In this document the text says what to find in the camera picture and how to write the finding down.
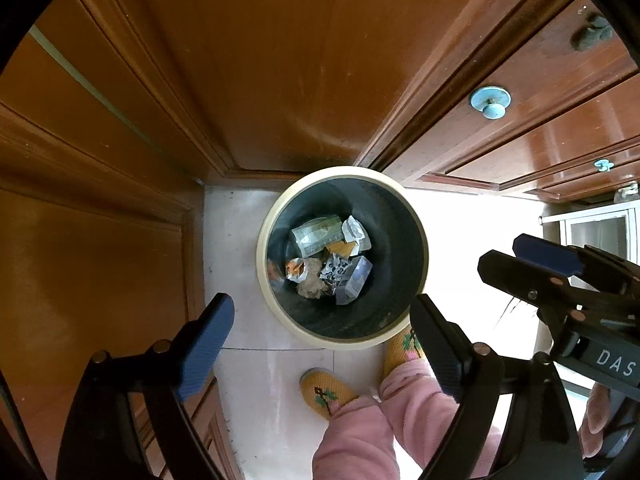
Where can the dried loofah sponge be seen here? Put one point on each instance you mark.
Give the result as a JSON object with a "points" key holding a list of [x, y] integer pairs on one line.
{"points": [[315, 282]]}

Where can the dark drawer knob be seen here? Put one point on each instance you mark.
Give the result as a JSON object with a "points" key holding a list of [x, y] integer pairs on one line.
{"points": [[592, 32]]}

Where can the white cardboard box blue print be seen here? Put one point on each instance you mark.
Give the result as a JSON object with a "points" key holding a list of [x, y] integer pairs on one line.
{"points": [[355, 280]]}

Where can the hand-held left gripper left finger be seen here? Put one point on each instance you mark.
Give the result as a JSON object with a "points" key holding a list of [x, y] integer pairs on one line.
{"points": [[205, 350]]}

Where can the wooden cabinet door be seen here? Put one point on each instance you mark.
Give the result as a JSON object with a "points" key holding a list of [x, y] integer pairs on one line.
{"points": [[300, 60], [90, 240]]}

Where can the white orange paper cup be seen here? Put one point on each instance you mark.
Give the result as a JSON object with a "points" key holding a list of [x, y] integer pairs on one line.
{"points": [[297, 269]]}

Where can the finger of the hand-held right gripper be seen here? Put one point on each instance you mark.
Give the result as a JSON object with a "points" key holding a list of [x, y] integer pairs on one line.
{"points": [[545, 255], [515, 280]]}

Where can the white framed glass door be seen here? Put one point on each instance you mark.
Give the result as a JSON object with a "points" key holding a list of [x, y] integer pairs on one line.
{"points": [[595, 232]]}

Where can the white paper wrapper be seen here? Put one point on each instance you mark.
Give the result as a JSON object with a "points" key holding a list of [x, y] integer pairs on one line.
{"points": [[356, 232]]}

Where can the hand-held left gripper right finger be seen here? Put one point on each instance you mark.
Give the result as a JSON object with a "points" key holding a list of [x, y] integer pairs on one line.
{"points": [[440, 350]]}

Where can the round dark trash bin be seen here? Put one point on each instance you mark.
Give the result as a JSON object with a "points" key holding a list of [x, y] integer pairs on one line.
{"points": [[390, 280]]}

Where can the light blue drawer knob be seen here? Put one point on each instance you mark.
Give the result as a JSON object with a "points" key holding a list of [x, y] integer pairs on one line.
{"points": [[490, 102], [603, 164]]}

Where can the yellow knitted slipper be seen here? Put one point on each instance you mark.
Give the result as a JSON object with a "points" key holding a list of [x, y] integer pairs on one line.
{"points": [[325, 392], [402, 350]]}

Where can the wooden drawer cabinet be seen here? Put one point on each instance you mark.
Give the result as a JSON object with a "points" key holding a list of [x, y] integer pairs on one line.
{"points": [[550, 120]]}

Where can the black white patterned wrapper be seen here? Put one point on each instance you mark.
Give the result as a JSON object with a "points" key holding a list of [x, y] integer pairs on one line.
{"points": [[336, 267]]}

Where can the person's right hand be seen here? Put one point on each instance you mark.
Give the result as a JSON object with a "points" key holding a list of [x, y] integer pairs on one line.
{"points": [[600, 415]]}

